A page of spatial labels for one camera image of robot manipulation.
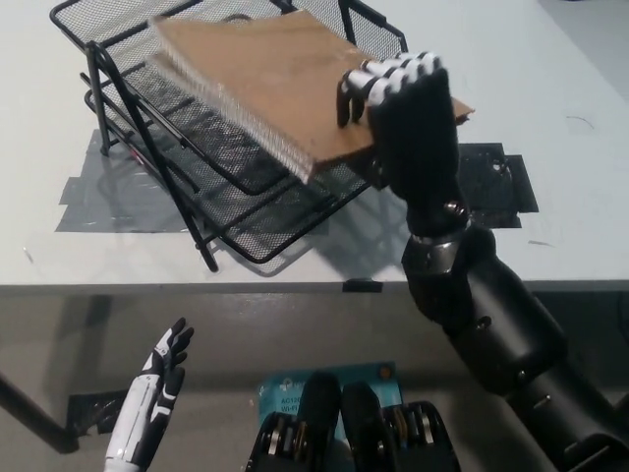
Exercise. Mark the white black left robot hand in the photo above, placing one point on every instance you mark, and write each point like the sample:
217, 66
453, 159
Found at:
147, 398

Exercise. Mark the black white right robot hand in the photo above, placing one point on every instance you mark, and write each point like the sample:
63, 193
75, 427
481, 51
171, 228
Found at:
422, 147

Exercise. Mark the brown spiral notebook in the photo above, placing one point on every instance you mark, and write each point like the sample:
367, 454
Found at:
275, 83

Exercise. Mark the black mesh two-tier file tray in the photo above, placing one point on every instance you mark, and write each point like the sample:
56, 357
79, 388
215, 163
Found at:
245, 216

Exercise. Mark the black robot torso blocks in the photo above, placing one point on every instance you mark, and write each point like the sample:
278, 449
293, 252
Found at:
354, 432

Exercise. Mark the black floor tape patch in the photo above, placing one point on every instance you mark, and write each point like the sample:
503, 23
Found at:
93, 415

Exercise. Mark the black tape square patch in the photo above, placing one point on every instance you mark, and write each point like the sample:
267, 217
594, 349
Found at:
501, 187

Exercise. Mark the black table leg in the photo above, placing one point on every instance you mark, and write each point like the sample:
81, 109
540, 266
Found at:
29, 408

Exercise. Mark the small black tape strip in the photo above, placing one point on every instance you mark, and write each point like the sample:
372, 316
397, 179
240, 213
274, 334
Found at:
362, 285

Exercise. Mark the grey tape patch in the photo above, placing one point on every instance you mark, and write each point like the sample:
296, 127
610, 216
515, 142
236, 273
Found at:
88, 206

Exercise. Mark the teal cardboard box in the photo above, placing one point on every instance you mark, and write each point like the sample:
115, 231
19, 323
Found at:
373, 376

